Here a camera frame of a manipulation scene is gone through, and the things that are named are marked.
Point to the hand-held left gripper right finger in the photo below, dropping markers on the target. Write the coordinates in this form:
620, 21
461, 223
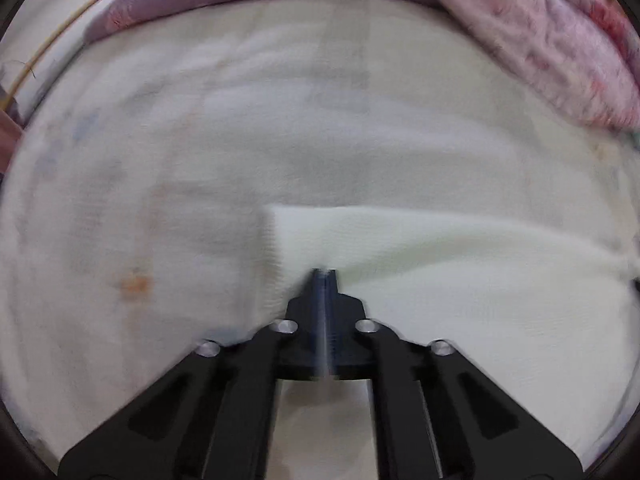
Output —
331, 320

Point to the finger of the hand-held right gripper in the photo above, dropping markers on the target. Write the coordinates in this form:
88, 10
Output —
637, 287

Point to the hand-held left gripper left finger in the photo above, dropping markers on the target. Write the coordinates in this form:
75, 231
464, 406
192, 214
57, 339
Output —
318, 320

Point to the cream knit garment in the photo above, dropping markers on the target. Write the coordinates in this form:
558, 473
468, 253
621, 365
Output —
475, 280

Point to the white printed bed sheet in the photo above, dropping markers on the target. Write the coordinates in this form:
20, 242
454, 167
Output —
200, 135

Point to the pink fuzzy blanket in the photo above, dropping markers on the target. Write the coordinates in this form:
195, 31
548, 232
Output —
550, 45

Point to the dark red cloth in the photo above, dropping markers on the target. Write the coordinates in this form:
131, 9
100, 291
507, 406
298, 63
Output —
7, 137

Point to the thin yellow curved rod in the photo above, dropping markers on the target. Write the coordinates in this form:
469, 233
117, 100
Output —
55, 36

